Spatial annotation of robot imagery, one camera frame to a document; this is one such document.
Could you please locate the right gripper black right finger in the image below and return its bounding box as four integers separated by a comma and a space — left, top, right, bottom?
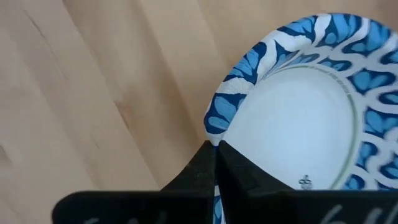
218, 139, 398, 224

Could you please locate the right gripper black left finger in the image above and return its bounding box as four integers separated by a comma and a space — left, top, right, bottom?
52, 140, 216, 224

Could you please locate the blue patterned paper plate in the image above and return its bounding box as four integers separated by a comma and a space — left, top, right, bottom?
203, 12, 398, 224

